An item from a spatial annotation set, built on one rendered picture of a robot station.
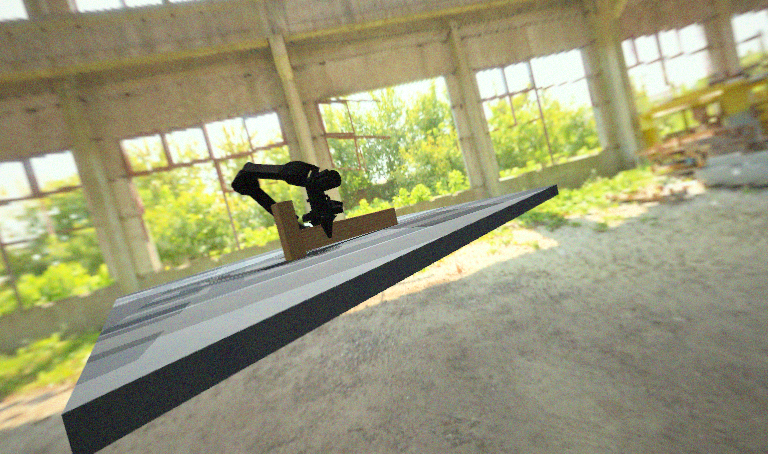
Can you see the brown wooden post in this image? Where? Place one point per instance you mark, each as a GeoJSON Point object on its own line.
{"type": "Point", "coordinates": [288, 229]}

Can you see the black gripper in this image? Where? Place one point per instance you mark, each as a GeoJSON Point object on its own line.
{"type": "Point", "coordinates": [319, 207]}

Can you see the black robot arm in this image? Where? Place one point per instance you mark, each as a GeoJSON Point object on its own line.
{"type": "Point", "coordinates": [294, 173]}

